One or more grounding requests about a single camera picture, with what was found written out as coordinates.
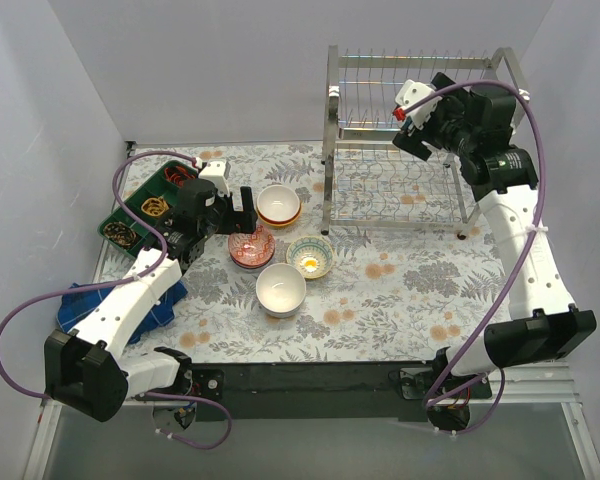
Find orange bowl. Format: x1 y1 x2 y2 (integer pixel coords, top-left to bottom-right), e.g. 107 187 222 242
256 185 302 225

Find blue zigzag red-inside bowl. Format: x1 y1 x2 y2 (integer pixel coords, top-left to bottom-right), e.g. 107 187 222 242
228 225 276 265

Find yellow bowl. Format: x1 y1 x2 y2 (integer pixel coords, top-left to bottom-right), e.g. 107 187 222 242
258 211 301 229

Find cream bowl with teal stripes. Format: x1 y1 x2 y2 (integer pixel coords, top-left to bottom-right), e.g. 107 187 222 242
286 236 335 280

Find white ribbed bowl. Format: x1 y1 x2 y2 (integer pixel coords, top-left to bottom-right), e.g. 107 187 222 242
256 263 306 302
259 300 304 319

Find red and white floral bowl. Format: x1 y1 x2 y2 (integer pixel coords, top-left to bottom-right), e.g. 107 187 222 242
231 257 271 271

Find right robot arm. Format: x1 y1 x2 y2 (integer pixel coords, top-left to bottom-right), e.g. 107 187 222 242
393 73 597 398

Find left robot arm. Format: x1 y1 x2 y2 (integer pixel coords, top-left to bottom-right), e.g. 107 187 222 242
44 178 258 422

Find steel two-tier dish rack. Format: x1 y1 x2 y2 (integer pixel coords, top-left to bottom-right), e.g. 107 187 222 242
321 45 528 238

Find green compartment tray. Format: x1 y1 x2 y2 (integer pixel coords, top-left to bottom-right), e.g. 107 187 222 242
98 160 197 258

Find floral table mat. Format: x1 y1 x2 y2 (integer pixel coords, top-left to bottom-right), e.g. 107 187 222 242
77 142 541 365

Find blue plaid cloth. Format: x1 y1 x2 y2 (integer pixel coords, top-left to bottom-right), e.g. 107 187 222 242
56 281 188 345

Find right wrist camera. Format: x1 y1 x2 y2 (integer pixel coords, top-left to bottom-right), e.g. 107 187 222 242
393 79 440 132

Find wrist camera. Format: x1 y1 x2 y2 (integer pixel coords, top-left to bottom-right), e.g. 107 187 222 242
393 79 440 132
198 160 230 196

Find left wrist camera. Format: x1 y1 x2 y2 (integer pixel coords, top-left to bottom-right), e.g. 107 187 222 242
198 160 230 196

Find red black hair ties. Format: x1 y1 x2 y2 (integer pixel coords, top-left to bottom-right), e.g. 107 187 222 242
163 165 200 187

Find yellow hair ties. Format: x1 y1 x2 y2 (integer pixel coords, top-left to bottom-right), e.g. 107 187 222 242
140 196 171 219

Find brown black hair ties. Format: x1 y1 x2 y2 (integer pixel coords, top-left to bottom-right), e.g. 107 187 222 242
102 221 140 249

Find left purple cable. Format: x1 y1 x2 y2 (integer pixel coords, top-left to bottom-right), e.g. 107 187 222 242
0 150 233 450

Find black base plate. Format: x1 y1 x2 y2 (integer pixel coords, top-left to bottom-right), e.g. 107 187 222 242
134 359 494 434

